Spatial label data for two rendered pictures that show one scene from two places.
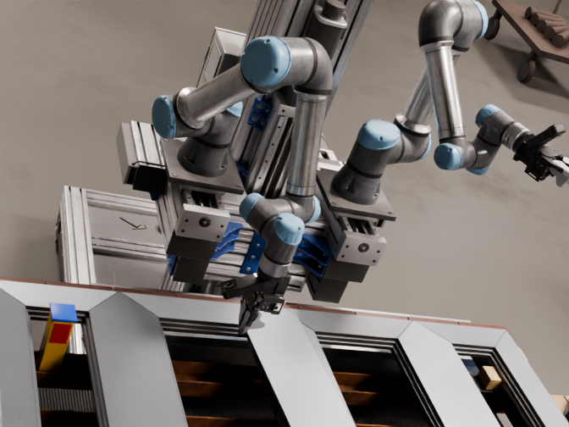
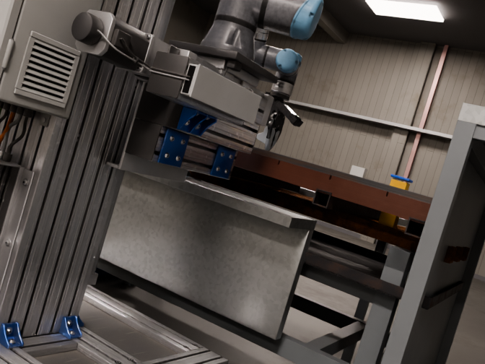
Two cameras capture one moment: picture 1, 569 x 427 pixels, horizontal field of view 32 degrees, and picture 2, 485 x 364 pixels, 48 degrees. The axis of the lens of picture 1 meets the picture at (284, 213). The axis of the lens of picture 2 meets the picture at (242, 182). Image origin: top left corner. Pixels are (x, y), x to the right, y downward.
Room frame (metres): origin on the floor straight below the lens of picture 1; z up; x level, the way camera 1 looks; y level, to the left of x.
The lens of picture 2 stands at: (3.28, 1.59, 0.78)
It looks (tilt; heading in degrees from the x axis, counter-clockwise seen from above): 2 degrees down; 236
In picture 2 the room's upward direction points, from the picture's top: 17 degrees clockwise
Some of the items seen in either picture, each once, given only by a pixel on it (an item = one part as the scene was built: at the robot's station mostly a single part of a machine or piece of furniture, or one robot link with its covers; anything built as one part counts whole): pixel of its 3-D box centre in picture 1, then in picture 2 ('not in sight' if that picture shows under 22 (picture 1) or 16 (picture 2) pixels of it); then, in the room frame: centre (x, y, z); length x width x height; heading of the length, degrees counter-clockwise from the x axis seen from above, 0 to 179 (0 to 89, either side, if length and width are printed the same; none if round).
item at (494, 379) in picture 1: (490, 378); not in sight; (2.44, -0.74, 0.79); 0.06 x 0.05 x 0.04; 27
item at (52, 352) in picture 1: (53, 346); (391, 210); (1.87, 0.40, 0.78); 0.05 x 0.05 x 0.19; 27
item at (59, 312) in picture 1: (63, 314); (400, 180); (1.87, 0.40, 0.88); 0.06 x 0.06 x 0.02; 27
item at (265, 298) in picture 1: (267, 288); (273, 110); (2.13, -0.03, 0.99); 0.09 x 0.08 x 0.12; 118
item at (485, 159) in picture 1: (478, 153); not in sight; (2.67, -0.45, 1.34); 0.11 x 0.08 x 0.11; 140
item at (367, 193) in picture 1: (360, 177); not in sight; (2.75, -0.17, 1.09); 0.15 x 0.15 x 0.10
